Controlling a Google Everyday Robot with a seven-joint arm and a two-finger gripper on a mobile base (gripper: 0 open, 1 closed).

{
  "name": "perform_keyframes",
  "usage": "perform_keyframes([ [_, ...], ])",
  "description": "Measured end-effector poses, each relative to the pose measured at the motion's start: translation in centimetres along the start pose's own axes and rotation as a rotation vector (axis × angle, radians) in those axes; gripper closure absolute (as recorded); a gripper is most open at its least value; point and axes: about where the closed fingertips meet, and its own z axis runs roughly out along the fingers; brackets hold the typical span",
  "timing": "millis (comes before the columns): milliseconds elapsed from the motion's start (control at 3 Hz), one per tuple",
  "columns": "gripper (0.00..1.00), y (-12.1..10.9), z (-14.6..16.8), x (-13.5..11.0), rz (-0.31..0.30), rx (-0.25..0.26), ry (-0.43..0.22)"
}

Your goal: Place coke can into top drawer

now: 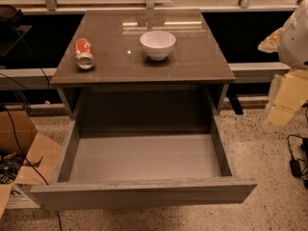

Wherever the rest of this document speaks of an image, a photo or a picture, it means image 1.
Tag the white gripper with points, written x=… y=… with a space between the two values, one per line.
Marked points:
x=295 y=43

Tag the red coke can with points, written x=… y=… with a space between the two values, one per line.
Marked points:
x=83 y=54

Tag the grey cabinet with glossy top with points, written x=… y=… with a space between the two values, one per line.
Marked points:
x=119 y=58

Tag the open grey top drawer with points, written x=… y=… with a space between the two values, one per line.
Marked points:
x=128 y=149

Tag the white ceramic bowl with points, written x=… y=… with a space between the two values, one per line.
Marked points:
x=157 y=45

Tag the brown cardboard box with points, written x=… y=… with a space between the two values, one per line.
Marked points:
x=37 y=153

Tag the black power adapter with cable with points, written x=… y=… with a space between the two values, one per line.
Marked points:
x=299 y=167

